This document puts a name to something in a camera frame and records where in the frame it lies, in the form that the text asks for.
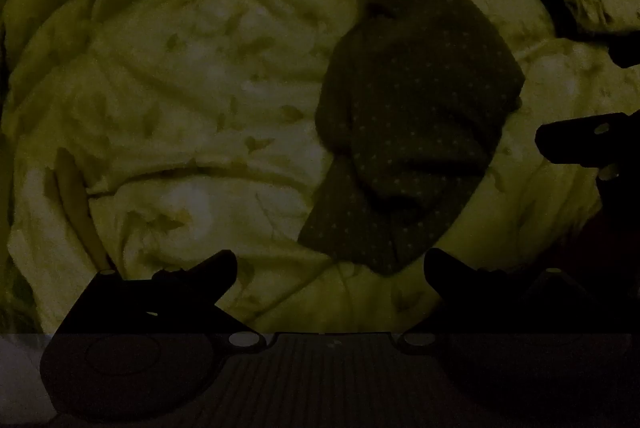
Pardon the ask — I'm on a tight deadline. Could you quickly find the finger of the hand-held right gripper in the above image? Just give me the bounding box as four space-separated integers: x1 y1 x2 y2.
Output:
607 34 640 70
535 111 640 170

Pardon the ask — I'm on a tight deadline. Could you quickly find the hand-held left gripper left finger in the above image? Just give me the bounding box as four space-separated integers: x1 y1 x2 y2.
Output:
62 250 257 335

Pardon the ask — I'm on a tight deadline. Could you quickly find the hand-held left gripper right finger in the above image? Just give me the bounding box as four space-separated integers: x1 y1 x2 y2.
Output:
399 248 603 335

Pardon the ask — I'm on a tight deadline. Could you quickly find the dark dotted small garment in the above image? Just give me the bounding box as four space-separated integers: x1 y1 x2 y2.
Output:
297 0 526 278

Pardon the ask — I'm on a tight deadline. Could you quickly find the light printed blanket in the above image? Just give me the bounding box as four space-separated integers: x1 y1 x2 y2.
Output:
0 0 640 335

